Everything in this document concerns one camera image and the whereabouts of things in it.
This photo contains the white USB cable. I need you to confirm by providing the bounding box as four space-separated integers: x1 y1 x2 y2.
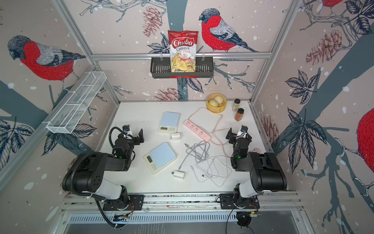
190 154 232 188

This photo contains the pink power strip cord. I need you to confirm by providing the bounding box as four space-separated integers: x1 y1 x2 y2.
187 107 262 159

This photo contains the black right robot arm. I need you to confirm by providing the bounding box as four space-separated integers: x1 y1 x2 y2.
226 125 287 209

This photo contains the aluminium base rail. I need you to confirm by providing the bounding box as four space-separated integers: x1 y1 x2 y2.
59 191 304 214

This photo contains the yellow rimmed wooden bowl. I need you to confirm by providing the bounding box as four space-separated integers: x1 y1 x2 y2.
206 93 227 113

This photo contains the light spice jar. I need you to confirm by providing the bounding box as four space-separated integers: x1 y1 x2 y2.
232 98 241 112

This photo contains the pink power strip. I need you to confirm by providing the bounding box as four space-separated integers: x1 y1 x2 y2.
183 120 211 142

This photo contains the black hanging wire basket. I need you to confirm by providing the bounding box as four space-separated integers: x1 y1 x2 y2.
151 57 214 79

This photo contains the bun in bowl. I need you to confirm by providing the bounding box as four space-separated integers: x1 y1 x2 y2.
209 99 219 107
214 95 224 105

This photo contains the white charger adapter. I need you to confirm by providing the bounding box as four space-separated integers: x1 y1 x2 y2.
170 133 181 141
172 171 185 179

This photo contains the blue-top kitchen scale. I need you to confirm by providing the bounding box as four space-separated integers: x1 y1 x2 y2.
158 112 180 134
143 142 177 175

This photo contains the red cassava chips bag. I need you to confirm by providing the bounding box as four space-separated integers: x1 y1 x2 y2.
168 30 198 72

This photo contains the grey USB cable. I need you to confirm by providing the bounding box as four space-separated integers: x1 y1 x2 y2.
178 140 210 171

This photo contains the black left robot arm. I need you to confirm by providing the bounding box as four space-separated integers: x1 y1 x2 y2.
62 125 144 212

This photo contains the brown spice jar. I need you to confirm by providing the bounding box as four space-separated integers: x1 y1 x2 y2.
234 108 244 121

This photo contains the white mesh wall shelf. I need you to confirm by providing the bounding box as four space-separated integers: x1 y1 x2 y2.
46 71 107 134

